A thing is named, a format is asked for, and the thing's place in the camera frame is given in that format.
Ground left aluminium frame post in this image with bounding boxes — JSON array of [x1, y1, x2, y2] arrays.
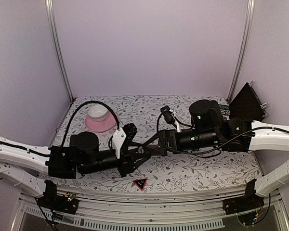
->
[[45, 0, 74, 102]]

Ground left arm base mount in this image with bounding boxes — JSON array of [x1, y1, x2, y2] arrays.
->
[[37, 180, 79, 215]]

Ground chip rows in case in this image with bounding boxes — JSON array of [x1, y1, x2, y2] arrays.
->
[[219, 104, 231, 116]]

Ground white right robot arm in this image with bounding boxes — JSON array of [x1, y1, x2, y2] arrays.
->
[[147, 100, 289, 210]]

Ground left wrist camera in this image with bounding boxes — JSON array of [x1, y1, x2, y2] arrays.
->
[[111, 123, 137, 160]]

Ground black red triangle button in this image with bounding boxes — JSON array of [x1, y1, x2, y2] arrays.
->
[[133, 178, 147, 191]]

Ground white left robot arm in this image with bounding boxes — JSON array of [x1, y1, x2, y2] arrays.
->
[[0, 129, 151, 209]]

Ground floral table mat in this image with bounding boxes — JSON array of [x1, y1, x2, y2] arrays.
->
[[53, 96, 262, 193]]

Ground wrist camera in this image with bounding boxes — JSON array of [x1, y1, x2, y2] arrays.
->
[[111, 123, 137, 160], [160, 105, 182, 133]]

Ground pink saucer plate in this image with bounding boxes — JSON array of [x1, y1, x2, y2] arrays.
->
[[85, 112, 117, 133]]

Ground aluminium frame post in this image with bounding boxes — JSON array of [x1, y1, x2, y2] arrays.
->
[[45, 0, 74, 102], [227, 0, 256, 103]]

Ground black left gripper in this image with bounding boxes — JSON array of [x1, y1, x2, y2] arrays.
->
[[79, 143, 151, 178]]

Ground black poker set case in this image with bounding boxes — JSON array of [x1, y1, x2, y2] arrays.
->
[[223, 82, 267, 121]]

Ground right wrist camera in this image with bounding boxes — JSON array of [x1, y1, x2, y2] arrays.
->
[[160, 105, 182, 133]]

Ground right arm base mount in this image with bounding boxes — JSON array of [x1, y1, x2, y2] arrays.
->
[[223, 179, 264, 215]]

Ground white ceramic bowl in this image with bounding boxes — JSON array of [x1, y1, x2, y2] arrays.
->
[[88, 104, 108, 122]]

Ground metal front rail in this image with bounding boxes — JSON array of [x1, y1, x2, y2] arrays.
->
[[11, 186, 289, 231]]

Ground right aluminium frame post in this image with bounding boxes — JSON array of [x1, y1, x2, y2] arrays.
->
[[227, 0, 256, 103]]

